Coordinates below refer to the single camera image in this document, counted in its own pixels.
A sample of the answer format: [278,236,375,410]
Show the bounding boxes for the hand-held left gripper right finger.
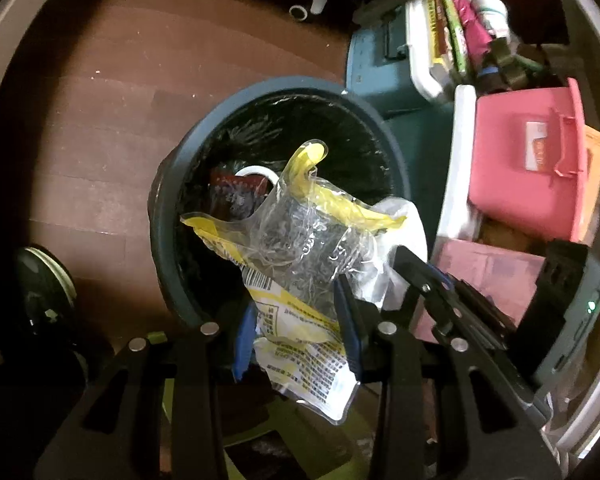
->
[332,274,566,480]

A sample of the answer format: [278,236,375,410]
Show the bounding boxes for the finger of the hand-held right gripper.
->
[392,246,453,313]
[430,280,518,358]

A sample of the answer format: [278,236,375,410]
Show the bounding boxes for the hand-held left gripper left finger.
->
[42,302,258,480]

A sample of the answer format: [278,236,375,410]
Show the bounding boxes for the white plastic bag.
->
[375,197,428,311]

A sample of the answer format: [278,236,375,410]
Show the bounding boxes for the clear yellow plastic bag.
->
[180,139,408,426]

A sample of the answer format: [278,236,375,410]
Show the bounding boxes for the red snack packet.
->
[210,170,271,221]

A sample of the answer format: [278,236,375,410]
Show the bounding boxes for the dark blue trash bin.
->
[147,76,412,331]

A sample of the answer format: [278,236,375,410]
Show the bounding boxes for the pink notebook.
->
[412,239,546,346]

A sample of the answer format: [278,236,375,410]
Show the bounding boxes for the white storage basket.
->
[405,0,573,100]
[437,85,487,247]

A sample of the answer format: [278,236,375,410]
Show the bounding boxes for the pink plastic box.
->
[470,79,593,246]

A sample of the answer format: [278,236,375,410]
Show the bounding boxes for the orange box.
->
[582,127,600,241]

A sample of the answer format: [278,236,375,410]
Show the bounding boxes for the teal storage box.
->
[345,7,456,117]

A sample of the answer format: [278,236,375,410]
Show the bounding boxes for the dark sneaker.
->
[15,245,78,342]

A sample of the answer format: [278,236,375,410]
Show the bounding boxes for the olive green bag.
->
[480,37,571,95]

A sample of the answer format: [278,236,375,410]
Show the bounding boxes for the pink packet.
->
[452,0,496,67]

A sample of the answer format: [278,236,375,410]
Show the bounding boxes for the white jar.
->
[472,0,511,37]

